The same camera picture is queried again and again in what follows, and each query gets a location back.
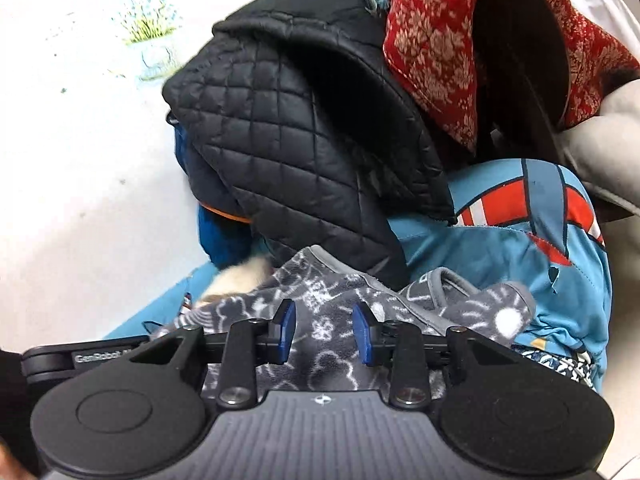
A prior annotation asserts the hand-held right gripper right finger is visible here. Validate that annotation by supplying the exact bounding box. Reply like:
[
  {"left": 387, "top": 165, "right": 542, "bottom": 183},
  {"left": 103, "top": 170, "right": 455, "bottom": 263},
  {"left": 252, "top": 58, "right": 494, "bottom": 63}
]
[{"left": 351, "top": 301, "right": 516, "bottom": 408}]

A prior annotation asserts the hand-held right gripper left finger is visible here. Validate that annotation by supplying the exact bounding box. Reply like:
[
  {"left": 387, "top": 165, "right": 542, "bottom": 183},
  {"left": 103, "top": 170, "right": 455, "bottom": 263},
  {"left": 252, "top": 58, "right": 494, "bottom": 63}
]
[{"left": 132, "top": 298, "right": 297, "bottom": 408}]

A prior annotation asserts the grey printed fleece jacket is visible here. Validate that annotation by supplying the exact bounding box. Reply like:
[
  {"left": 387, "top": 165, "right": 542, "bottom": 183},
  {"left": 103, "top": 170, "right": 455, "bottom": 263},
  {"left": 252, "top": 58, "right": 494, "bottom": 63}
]
[{"left": 150, "top": 246, "right": 538, "bottom": 401}]

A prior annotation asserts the blue jacket orange trim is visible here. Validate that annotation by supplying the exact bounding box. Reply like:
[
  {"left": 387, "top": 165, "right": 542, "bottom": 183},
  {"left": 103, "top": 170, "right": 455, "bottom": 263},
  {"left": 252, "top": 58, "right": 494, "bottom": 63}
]
[{"left": 175, "top": 122, "right": 256, "bottom": 266}]

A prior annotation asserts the blue aeroplane print sheet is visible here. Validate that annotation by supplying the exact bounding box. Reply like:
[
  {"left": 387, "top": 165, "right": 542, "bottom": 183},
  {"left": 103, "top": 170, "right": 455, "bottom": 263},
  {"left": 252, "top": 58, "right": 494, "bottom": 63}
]
[{"left": 102, "top": 157, "right": 613, "bottom": 396}]

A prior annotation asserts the black quilted jacket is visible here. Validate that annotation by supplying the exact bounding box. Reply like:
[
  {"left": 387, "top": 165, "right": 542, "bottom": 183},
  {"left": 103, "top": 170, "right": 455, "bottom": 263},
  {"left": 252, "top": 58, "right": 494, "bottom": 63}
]
[{"left": 162, "top": 0, "right": 458, "bottom": 291}]

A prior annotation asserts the red floral cloth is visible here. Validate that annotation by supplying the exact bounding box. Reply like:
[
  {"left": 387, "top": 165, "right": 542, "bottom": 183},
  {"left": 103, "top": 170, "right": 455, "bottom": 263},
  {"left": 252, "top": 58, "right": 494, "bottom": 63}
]
[{"left": 382, "top": 0, "right": 640, "bottom": 156}]

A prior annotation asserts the beige cloth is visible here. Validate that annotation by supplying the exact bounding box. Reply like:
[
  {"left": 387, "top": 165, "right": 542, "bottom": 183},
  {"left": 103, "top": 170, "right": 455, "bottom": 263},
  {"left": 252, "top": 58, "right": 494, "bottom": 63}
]
[{"left": 560, "top": 77, "right": 640, "bottom": 206}]

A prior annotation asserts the grass wall sticker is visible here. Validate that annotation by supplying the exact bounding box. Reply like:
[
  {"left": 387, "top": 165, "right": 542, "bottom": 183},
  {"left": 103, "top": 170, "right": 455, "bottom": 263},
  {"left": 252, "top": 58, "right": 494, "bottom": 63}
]
[{"left": 112, "top": 0, "right": 182, "bottom": 81}]

